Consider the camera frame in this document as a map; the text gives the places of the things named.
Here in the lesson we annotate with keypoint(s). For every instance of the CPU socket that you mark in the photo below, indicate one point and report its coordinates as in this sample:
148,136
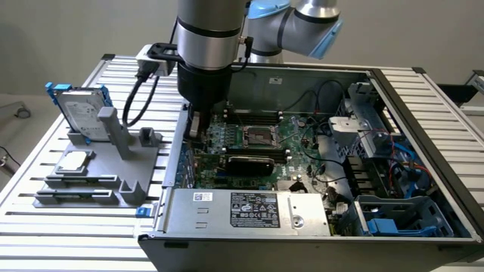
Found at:
261,136

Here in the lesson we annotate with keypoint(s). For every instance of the chair caster wheel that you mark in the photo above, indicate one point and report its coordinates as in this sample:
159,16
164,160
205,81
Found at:
23,111

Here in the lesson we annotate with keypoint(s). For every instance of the black open PC case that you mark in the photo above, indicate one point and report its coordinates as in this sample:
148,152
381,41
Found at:
264,255

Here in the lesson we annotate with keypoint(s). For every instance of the small blue clip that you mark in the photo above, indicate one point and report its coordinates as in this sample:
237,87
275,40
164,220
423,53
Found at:
143,212

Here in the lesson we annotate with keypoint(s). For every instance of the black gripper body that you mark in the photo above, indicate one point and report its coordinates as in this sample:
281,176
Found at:
204,88

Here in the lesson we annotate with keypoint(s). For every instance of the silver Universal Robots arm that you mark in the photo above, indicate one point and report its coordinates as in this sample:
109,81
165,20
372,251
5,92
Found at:
208,42

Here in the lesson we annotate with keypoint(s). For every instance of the green motherboard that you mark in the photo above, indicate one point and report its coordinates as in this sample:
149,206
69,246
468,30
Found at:
227,133

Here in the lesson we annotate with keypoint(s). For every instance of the blue disk carrier tray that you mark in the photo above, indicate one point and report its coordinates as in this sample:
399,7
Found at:
396,221

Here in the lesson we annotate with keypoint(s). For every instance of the grey parts rack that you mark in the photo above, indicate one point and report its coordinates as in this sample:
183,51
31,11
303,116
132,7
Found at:
147,158

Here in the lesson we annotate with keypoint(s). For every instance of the black graphics card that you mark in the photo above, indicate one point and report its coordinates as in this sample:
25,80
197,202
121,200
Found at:
249,168

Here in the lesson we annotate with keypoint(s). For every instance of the hard disk with blue carrier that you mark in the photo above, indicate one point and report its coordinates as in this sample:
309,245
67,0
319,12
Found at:
81,113

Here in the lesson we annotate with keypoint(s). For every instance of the silver chipset heat sink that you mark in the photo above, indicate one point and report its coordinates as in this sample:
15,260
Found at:
289,186

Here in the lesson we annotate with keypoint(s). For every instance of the silver disk bay cage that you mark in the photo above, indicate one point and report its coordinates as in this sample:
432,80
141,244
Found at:
355,124

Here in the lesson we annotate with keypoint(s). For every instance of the silver power supply unit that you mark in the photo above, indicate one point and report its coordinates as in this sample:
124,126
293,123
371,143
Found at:
215,215

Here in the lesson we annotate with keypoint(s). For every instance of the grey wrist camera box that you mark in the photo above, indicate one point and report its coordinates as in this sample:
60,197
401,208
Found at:
156,63

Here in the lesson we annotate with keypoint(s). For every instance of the silver CPU chip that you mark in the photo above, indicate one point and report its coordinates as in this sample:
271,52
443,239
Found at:
73,162

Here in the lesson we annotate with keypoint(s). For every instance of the black frame beside table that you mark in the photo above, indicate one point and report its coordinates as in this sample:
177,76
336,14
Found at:
455,95

